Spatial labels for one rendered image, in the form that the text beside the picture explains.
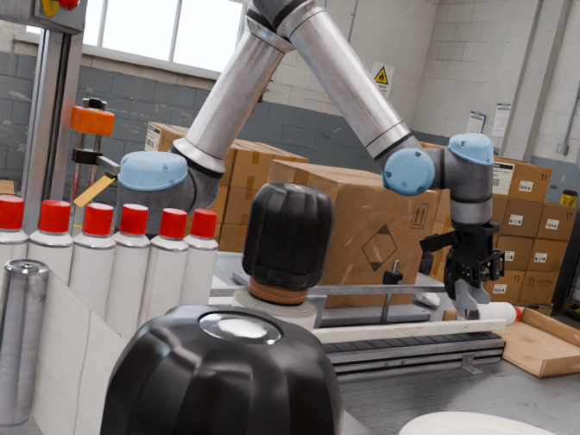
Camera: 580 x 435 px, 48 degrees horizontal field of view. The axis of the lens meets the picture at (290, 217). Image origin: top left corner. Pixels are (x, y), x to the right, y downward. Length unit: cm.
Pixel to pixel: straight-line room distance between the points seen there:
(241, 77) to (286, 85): 557
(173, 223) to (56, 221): 15
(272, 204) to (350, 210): 74
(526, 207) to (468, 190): 362
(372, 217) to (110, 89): 503
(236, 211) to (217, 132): 305
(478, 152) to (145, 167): 57
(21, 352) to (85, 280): 21
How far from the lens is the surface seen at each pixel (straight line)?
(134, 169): 114
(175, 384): 20
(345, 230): 133
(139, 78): 629
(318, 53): 107
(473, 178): 117
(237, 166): 422
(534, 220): 489
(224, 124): 124
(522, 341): 157
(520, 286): 501
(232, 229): 430
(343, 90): 106
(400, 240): 146
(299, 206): 59
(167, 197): 114
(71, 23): 89
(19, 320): 63
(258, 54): 123
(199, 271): 90
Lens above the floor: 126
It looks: 10 degrees down
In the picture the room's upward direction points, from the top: 11 degrees clockwise
